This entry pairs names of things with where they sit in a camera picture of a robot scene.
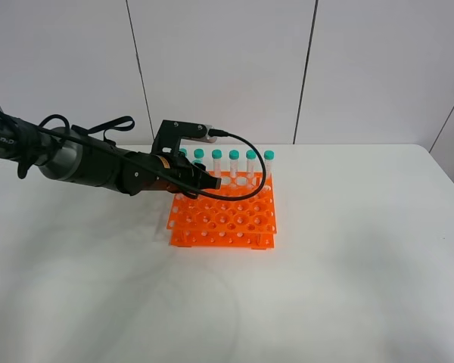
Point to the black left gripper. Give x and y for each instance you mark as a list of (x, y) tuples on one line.
[(135, 179)]

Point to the test tube with teal cap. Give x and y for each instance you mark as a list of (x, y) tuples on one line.
[(268, 158)]

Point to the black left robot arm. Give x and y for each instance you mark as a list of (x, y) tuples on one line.
[(67, 153)]

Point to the orange test tube rack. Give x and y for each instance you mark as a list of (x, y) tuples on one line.
[(205, 222)]

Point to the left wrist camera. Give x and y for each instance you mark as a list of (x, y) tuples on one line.
[(171, 133)]

